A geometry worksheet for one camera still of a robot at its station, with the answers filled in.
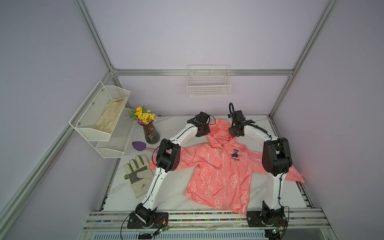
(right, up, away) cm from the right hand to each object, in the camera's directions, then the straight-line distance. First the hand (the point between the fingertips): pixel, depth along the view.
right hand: (238, 131), depth 102 cm
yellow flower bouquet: (-61, +10, -15) cm, 63 cm away
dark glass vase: (-59, -3, -4) cm, 59 cm away
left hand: (-22, 0, +2) cm, 23 cm away
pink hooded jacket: (-11, -23, -11) cm, 28 cm away
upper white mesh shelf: (-83, +8, -24) cm, 86 cm away
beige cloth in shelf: (-76, +8, -23) cm, 80 cm away
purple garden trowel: (-67, -10, 0) cm, 68 cm away
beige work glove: (-62, -28, -14) cm, 70 cm away
